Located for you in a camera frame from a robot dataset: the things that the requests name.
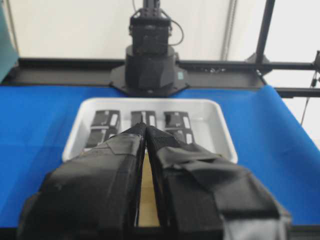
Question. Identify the black Dynamixel box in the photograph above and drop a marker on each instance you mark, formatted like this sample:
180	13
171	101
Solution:
106	119
183	135
177	119
144	116
99	136

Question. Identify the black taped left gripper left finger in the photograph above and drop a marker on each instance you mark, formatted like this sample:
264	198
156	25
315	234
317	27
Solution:
94	196

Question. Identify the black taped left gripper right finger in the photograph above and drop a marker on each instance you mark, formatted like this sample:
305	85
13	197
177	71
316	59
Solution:
202	196

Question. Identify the white plastic tray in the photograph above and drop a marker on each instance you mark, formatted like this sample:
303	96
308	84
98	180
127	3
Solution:
206	120

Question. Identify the black aluminium frame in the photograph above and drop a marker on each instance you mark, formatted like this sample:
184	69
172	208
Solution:
217	74

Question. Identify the brown cardboard box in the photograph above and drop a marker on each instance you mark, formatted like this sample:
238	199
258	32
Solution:
148	215

